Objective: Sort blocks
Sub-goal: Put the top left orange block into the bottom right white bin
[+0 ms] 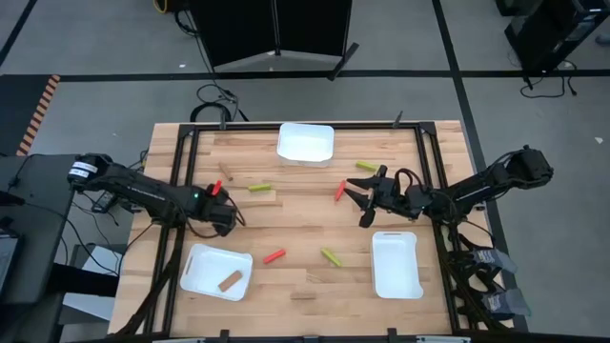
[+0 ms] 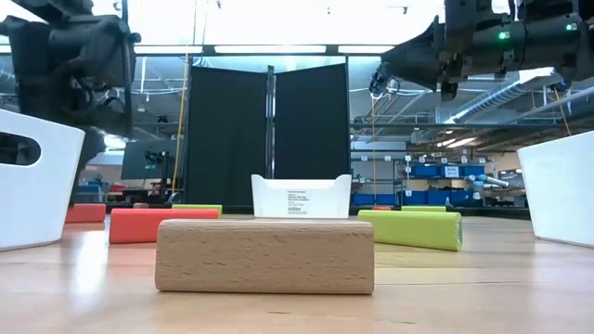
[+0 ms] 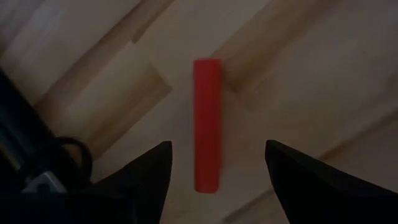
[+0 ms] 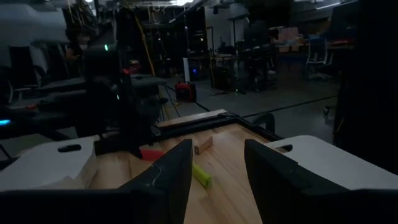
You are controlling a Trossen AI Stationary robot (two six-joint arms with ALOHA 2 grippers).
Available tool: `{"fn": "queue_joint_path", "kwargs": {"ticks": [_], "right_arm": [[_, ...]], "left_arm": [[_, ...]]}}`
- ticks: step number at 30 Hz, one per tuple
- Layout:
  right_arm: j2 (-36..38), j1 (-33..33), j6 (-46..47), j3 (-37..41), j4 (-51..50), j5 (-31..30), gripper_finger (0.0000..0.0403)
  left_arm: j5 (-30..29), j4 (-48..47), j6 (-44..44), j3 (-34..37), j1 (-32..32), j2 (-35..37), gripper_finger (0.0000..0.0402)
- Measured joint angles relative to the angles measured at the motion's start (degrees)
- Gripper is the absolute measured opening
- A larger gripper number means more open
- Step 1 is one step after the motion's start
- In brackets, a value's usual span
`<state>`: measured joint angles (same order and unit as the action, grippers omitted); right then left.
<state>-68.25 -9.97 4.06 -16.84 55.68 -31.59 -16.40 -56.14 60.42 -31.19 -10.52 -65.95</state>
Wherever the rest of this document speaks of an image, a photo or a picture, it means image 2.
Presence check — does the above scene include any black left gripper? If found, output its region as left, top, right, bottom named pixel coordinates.
left=45, top=15, right=142, bottom=135

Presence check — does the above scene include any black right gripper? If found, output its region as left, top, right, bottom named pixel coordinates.
left=380, top=0, right=529, bottom=102

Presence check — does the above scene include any long green rounded block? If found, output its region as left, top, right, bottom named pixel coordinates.
left=356, top=209, right=464, bottom=253

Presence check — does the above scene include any long natural wood block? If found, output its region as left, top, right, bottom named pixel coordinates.
left=154, top=218, right=376, bottom=296

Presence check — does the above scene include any dark monitor screen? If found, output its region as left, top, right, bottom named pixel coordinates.
left=120, top=139, right=180, bottom=182

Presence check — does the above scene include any short red block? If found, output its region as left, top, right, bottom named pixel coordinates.
left=64, top=202, right=108, bottom=225

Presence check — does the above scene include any white bin with label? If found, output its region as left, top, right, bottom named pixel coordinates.
left=250, top=173, right=354, bottom=220

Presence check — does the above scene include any long red block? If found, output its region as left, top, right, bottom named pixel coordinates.
left=109, top=207, right=221, bottom=246

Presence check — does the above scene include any flat green block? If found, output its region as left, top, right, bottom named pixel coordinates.
left=171, top=203, right=224, bottom=219

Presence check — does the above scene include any plain white bin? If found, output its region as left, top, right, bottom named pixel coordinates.
left=516, top=130, right=594, bottom=250

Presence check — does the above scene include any hanging black cable reel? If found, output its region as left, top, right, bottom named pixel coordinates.
left=368, top=59, right=401, bottom=99

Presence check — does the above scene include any silver ventilation duct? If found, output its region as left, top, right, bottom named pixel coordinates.
left=435, top=67, right=570, bottom=125

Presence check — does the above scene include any thin orange hanging cord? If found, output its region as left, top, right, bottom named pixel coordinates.
left=369, top=92, right=378, bottom=207

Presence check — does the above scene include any long yellow hanging cord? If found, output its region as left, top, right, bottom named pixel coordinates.
left=170, top=0, right=199, bottom=195

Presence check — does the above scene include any short yellow hanging cord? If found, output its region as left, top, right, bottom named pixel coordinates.
left=552, top=86, right=573, bottom=137

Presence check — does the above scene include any metal partition post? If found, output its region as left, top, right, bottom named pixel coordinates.
left=265, top=64, right=278, bottom=180

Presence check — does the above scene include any white bin with handle hole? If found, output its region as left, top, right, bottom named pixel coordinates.
left=0, top=108, right=87, bottom=252

